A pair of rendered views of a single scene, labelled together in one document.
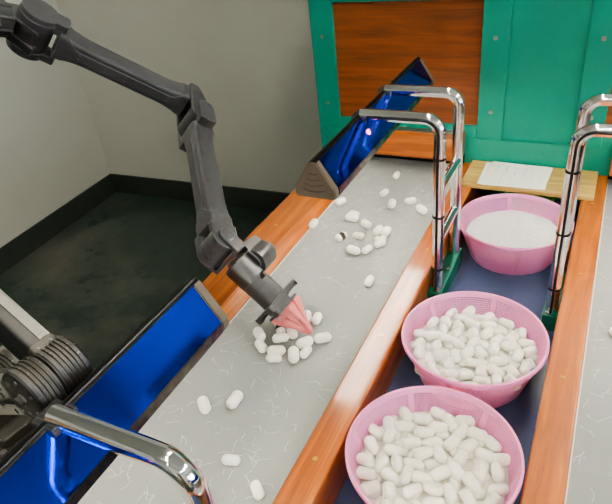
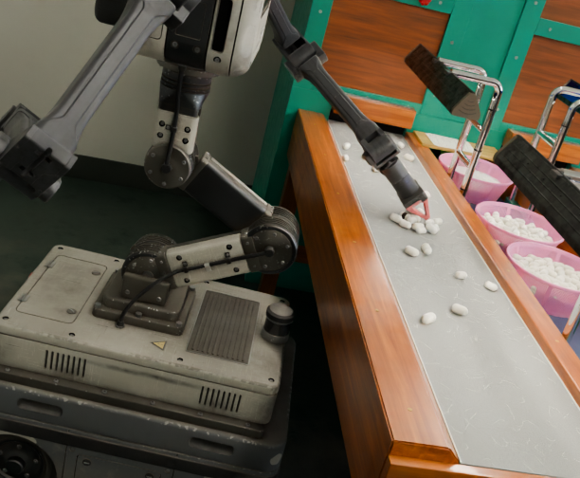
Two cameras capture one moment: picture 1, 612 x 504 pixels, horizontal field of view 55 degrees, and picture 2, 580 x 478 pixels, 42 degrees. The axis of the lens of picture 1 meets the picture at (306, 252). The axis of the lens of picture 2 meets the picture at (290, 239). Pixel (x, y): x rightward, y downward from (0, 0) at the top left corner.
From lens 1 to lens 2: 161 cm
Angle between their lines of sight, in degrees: 36
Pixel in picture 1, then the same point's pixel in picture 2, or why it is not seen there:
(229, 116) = (71, 67)
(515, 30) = (463, 40)
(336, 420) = (498, 255)
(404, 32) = (387, 24)
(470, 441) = (560, 266)
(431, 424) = (536, 261)
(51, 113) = not seen: outside the picture
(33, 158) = not seen: outside the picture
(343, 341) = (446, 225)
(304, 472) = (510, 275)
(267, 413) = (448, 257)
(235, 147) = not seen: hidden behind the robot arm
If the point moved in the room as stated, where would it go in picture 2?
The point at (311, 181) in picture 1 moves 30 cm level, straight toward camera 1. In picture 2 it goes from (467, 106) to (553, 149)
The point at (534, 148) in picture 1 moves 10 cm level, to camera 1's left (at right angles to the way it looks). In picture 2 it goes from (457, 126) to (439, 125)
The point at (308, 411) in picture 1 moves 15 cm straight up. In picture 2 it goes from (469, 256) to (489, 204)
